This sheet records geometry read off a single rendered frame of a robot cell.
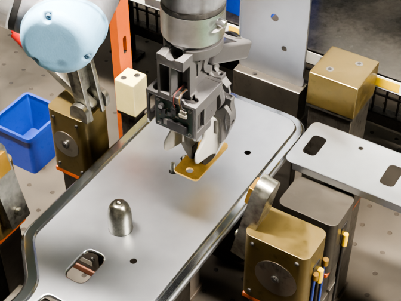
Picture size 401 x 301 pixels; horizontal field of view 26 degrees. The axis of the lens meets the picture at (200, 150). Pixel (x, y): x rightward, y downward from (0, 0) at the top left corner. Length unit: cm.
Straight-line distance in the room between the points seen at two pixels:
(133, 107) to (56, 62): 45
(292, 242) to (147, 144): 30
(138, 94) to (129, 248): 27
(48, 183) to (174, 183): 49
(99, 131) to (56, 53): 44
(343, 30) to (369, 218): 36
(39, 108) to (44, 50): 88
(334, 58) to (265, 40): 11
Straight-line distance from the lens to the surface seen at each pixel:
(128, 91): 128
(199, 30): 97
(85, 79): 123
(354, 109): 131
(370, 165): 126
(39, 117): 174
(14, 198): 118
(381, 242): 156
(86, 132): 125
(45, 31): 83
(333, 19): 148
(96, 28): 84
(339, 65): 133
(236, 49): 109
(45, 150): 167
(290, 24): 132
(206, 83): 105
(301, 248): 107
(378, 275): 151
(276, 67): 138
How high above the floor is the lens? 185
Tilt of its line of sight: 43 degrees down
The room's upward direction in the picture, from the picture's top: straight up
